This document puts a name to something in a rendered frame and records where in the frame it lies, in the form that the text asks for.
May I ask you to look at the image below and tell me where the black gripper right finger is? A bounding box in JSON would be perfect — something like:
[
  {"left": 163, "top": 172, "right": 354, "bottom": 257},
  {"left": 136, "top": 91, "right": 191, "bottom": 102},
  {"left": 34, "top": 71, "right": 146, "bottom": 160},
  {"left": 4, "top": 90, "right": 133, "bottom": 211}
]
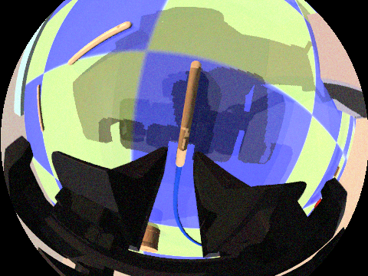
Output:
[{"left": 192, "top": 151, "right": 307, "bottom": 258}]

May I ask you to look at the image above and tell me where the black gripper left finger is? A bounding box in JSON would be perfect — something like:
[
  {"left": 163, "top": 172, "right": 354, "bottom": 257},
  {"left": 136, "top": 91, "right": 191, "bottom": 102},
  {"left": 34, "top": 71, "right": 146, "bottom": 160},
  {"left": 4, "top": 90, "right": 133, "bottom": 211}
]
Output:
[{"left": 51, "top": 147, "right": 168, "bottom": 251}]

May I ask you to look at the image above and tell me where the blue string with wooden stick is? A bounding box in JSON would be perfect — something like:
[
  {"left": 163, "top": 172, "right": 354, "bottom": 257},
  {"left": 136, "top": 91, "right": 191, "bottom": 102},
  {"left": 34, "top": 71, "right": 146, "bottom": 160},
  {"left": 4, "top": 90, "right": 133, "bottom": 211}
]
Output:
[{"left": 172, "top": 61, "right": 202, "bottom": 246}]

